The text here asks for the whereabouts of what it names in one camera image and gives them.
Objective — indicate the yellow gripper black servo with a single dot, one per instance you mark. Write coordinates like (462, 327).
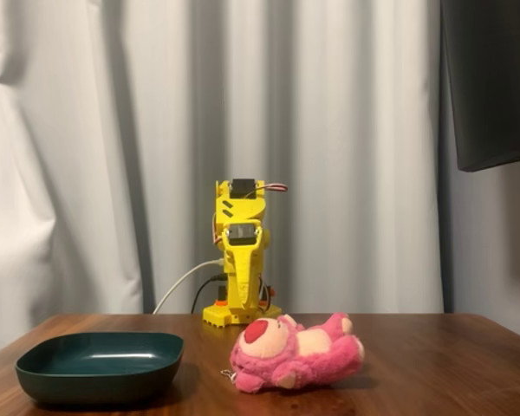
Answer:
(243, 259)

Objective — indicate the pink strawberry bear plush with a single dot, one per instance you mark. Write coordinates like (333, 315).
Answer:
(294, 355)

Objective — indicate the yellow robot arm with base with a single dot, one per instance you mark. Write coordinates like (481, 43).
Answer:
(242, 210)

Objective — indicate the black orange table clamp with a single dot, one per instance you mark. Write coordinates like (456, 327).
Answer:
(270, 294)
(220, 299)

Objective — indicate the dark green bowl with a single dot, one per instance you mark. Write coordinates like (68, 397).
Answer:
(99, 377)

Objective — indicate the white pleated curtain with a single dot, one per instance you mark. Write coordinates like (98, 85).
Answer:
(112, 151)

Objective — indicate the dark monitor panel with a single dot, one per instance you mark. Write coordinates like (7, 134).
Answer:
(489, 78)

